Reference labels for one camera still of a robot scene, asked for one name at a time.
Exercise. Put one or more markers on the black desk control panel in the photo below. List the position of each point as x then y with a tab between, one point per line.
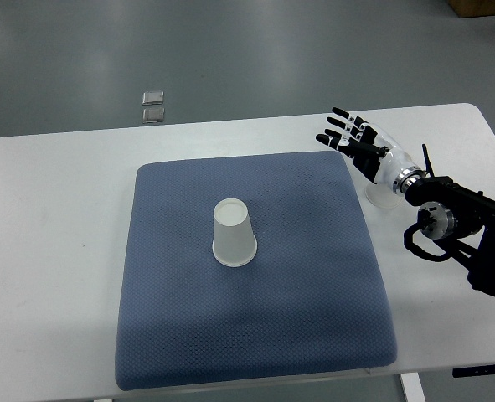
476	371

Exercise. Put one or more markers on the white paper cup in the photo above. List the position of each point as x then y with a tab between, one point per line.
381	196
234	243

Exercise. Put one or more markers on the blue fabric cushion mat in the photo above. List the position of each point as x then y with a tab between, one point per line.
312	300

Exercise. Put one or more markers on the white paper cup on mat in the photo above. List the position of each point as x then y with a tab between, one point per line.
234	243

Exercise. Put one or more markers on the white table leg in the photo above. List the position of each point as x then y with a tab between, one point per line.
412	387

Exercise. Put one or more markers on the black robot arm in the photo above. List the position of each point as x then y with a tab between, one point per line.
453	222

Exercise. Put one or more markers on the brown cardboard box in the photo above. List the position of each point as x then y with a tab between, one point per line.
473	8

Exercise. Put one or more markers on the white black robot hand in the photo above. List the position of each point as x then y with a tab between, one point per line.
377	155

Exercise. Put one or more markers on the upper metal floor plate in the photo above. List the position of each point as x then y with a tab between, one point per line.
154	97

